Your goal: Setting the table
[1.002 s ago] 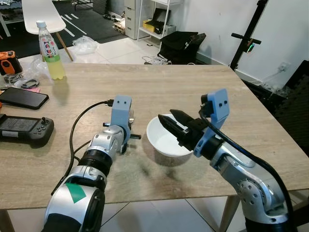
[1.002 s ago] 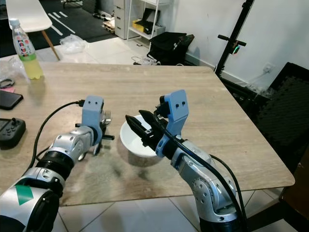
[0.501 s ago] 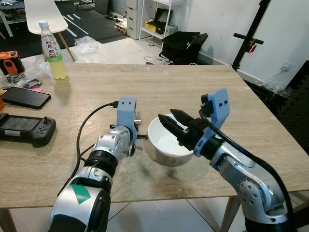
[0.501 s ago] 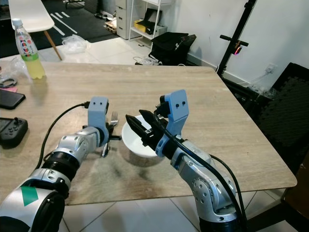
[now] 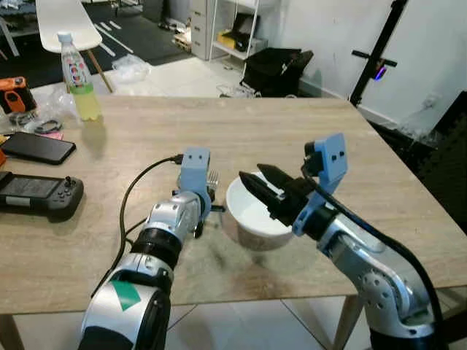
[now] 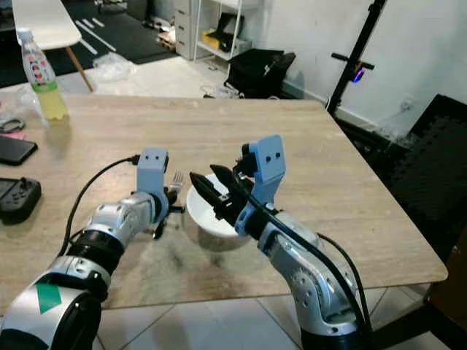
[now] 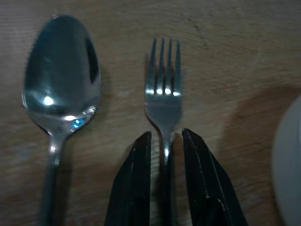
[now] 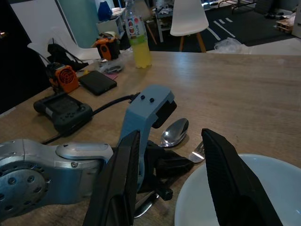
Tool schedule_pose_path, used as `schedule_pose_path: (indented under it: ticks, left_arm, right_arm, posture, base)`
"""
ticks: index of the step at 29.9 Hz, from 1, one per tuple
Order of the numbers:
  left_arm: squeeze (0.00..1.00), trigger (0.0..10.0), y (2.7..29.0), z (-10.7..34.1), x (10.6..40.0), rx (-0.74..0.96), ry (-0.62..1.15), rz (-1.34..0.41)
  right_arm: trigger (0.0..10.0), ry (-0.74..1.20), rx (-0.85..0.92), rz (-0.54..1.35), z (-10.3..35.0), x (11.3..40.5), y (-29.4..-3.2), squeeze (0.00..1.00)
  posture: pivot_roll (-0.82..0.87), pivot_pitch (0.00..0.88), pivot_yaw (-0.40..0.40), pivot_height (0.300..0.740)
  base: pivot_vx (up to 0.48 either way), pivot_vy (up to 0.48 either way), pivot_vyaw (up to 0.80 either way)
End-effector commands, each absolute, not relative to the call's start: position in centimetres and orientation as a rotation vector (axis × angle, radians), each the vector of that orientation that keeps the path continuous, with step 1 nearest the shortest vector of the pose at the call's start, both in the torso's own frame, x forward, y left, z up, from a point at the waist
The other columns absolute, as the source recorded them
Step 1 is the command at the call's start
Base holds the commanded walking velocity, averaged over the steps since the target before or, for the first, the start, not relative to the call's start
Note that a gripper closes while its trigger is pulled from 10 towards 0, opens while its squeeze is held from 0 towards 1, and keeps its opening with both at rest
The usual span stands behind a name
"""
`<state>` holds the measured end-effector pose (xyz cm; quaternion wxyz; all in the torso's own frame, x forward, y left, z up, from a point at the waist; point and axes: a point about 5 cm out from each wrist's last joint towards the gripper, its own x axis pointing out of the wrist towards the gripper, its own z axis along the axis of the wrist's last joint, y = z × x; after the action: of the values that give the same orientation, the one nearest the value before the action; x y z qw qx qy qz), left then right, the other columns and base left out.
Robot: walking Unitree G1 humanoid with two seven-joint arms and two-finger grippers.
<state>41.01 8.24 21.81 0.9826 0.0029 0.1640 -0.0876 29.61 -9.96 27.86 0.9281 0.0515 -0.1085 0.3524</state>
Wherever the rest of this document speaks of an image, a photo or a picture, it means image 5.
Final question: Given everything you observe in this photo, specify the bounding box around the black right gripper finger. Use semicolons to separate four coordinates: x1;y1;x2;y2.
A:
239;174;286;219
256;164;304;193

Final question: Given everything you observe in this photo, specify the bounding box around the white round bowl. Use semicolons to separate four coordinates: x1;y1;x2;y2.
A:
225;172;297;252

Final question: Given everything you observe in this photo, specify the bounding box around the black fabric bag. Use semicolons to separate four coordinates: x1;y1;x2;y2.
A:
242;48;315;98

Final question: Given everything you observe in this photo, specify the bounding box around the white metal shelf rack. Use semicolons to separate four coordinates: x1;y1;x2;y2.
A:
210;0;263;61

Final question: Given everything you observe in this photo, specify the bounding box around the wooden table leg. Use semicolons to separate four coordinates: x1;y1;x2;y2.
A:
331;295;366;350
0;314;23;350

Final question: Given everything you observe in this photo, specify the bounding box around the dark puzzle foam mat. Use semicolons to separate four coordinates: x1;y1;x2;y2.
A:
371;90;467;228

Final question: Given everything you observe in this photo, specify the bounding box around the yellow and black tool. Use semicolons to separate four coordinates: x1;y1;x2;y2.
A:
218;12;257;52

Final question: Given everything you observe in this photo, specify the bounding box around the black handheld game controller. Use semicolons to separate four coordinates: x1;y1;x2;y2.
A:
0;171;85;222

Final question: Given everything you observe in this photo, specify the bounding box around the black stand pole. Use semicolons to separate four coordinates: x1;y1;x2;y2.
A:
348;0;410;107

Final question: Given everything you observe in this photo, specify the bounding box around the white drawer cabinet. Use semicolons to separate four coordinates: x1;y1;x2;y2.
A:
189;0;217;61

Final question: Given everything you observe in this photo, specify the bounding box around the clear plastic bag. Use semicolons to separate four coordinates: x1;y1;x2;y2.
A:
109;54;151;83

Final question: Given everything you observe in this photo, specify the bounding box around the plastic bottle with yellow drink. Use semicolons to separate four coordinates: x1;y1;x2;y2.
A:
57;31;103;122

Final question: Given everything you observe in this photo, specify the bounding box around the black smartphone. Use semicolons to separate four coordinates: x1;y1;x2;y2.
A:
0;131;77;166

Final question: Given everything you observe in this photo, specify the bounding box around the crumpled clear plastic wrap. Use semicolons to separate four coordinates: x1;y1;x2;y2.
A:
26;86;78;136

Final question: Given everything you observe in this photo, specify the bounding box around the black mat with white marks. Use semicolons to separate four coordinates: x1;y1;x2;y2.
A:
0;0;193;90

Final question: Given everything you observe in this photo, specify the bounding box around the orange and black device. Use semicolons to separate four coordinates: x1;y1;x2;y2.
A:
0;77;38;114

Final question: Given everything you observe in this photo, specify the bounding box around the white chair with wooden legs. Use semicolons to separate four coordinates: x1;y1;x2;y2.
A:
35;0;115;94

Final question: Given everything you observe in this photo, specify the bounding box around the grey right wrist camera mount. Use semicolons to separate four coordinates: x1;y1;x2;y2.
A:
292;133;348;236

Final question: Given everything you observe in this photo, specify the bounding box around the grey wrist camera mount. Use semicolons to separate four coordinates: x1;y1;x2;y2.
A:
178;147;213;212
292;133;348;236

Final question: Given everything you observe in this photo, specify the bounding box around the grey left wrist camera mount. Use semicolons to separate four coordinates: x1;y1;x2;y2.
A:
178;147;213;212

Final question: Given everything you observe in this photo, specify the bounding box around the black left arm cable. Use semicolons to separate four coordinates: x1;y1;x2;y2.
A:
90;154;185;298

